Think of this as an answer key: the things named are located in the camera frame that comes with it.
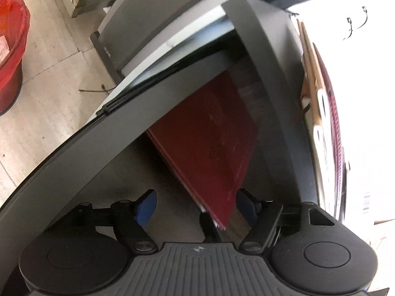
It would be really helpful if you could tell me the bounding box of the drawer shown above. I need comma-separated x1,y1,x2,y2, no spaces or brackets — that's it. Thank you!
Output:
1,50,270,295

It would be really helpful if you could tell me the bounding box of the dark wood drawer cabinet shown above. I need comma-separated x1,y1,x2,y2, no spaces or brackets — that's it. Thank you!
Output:
222,0,341,218

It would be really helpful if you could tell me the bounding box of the dark red certificate book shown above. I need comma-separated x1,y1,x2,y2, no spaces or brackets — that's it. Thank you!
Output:
313,44,347,222

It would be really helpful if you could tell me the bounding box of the beige paper folder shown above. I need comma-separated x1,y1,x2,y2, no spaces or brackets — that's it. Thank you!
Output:
296,19,330,129

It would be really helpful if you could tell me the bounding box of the red mesh waste bin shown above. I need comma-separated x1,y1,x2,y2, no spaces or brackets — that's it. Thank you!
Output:
1,0,30,114

